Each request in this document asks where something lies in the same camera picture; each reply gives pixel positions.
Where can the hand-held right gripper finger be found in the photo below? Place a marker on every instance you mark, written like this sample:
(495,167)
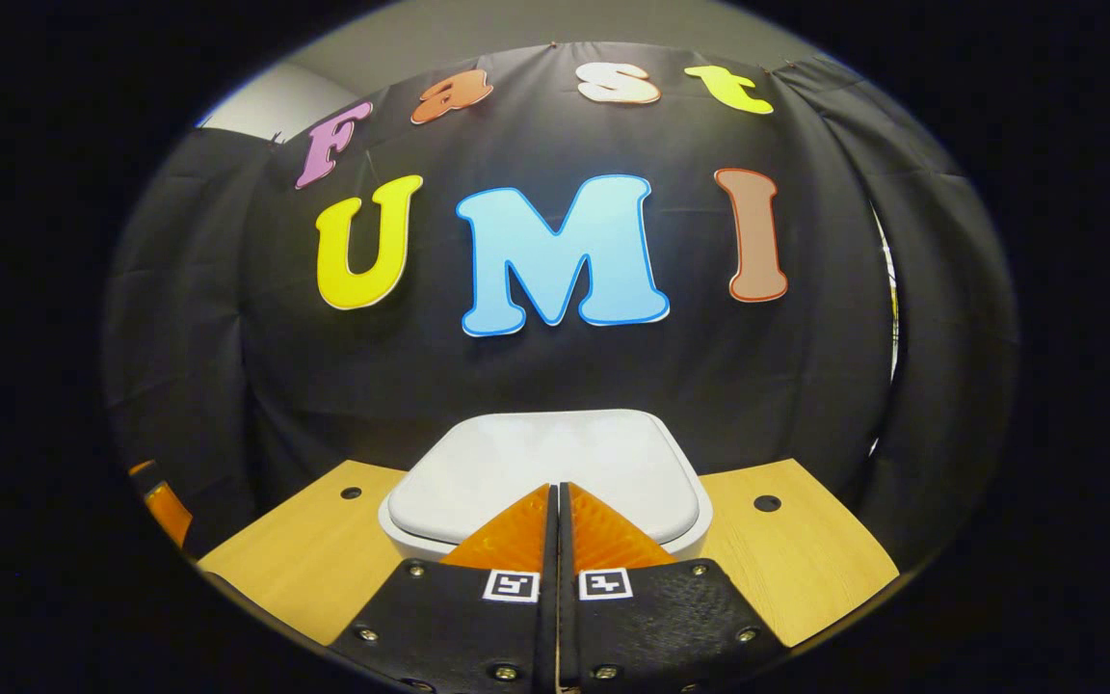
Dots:
(546,636)
(567,636)

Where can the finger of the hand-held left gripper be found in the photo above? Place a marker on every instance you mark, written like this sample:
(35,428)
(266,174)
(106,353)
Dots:
(170,511)

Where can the white desktop garbage bin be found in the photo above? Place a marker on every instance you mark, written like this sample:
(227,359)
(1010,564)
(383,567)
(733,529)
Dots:
(536,463)

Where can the wooden desktop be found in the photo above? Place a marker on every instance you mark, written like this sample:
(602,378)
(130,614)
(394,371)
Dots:
(806,559)

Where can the black backdrop cloth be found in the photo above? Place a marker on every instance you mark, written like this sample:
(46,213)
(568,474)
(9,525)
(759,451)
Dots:
(516,376)

